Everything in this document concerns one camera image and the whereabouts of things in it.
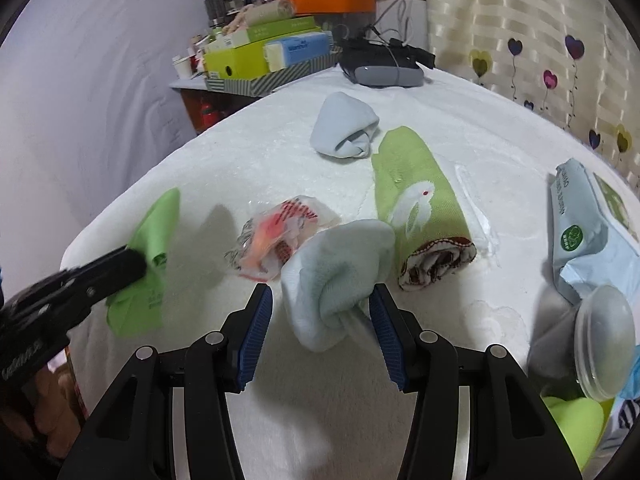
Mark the striped cardboard tray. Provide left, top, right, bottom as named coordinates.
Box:
left=205, top=50, right=343, bottom=96

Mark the person's left hand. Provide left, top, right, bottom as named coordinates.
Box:
left=17, top=355, right=88, bottom=461

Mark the striped sock ball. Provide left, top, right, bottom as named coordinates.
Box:
left=607, top=400, right=640, bottom=436

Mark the green rabbit towel roll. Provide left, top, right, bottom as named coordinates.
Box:
left=371, top=127, right=477, bottom=292

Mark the green file box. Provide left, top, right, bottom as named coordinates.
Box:
left=204, top=15, right=331, bottom=78

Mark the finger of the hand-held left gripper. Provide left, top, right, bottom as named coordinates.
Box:
left=60, top=245, right=149, bottom=311

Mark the blue white box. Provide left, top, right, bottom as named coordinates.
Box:
left=263, top=31, right=333, bottom=73

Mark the white terry table cover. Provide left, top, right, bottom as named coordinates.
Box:
left=60, top=67, right=640, bottom=480

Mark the light green cloth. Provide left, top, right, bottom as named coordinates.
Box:
left=105, top=187, right=182, bottom=338

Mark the white pale blue sock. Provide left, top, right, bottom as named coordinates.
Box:
left=280, top=219, right=397, bottom=353

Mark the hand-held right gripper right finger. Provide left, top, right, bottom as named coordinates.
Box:
left=367, top=282, right=583, bottom=480

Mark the cream curtain with hearts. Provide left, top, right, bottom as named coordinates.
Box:
left=422, top=0, right=640, bottom=191

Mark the grey sock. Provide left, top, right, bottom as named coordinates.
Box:
left=310, top=92, right=381, bottom=160

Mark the clear packet with red contents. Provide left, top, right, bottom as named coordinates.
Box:
left=224, top=194, right=342, bottom=281

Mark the orange box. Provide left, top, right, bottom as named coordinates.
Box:
left=276, top=0, right=377, bottom=15

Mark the small side table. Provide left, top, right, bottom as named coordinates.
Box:
left=170, top=77, right=236, bottom=136

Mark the beige roll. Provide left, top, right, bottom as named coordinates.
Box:
left=227, top=0, right=297, bottom=31

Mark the glass jar dark lid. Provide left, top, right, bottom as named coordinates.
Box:
left=201, top=0, right=226, bottom=28

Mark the wet wipes pack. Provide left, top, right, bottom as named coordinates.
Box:
left=547, top=157, right=640, bottom=306

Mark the grey black headset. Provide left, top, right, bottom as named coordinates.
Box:
left=339, top=37, right=435, bottom=88

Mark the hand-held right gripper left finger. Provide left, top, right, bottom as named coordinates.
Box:
left=57, top=282, right=274, bottom=480

